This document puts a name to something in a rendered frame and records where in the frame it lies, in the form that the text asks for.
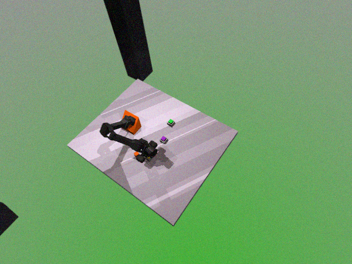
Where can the green button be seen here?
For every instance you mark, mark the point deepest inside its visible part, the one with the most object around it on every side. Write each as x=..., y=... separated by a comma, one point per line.
x=171, y=122

